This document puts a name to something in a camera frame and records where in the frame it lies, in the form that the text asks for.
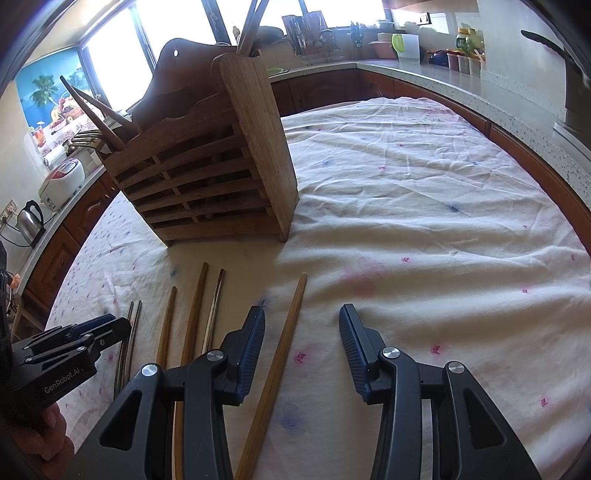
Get dish rack with utensils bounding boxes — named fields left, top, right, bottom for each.
left=281, top=11, right=352, bottom=57

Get metal fork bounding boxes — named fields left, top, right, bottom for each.
left=68, top=130, right=103, bottom=153

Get bamboo chopstick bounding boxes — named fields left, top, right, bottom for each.
left=96, top=93, right=136, bottom=132
left=172, top=262, right=210, bottom=480
left=59, top=75, right=127, bottom=152
left=156, top=286, right=178, bottom=370

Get person's left hand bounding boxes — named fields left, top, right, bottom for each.
left=0, top=401, right=78, bottom=463

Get pink bowl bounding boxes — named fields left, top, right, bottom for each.
left=368, top=39, right=398, bottom=60

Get white rice cooker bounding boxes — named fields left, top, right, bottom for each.
left=38, top=158, right=88, bottom=213

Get tropical fruit wall poster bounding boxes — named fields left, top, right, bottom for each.
left=15, top=46, right=100, bottom=149

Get steel electric kettle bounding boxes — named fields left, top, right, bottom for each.
left=16, top=199, right=46, bottom=248

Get white floral tablecloth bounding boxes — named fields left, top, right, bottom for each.
left=44, top=96, right=591, bottom=480

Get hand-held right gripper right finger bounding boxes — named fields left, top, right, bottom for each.
left=338, top=304, right=543, bottom=480

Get brown wooden chopstick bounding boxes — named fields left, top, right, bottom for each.
left=235, top=272, right=308, bottom=480
left=202, top=268, right=226, bottom=357

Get seasoning jars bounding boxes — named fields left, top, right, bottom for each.
left=445, top=49, right=485, bottom=77

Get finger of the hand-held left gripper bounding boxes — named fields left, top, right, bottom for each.
left=13, top=313, right=118, bottom=352
left=23, top=318, right=134, bottom=370

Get kitchen window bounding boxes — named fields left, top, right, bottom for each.
left=78, top=0, right=403, bottom=114

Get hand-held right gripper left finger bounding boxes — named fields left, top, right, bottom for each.
left=76, top=305, right=267, bottom=480

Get green yellow bottles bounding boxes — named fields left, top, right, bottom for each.
left=454, top=26, right=486, bottom=57

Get paper towel roll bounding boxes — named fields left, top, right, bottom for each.
left=42, top=148, right=70, bottom=171

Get wooden utensil holder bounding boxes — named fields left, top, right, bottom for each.
left=100, top=38, right=300, bottom=247

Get white container green lid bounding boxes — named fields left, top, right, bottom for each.
left=391, top=32, right=421, bottom=61

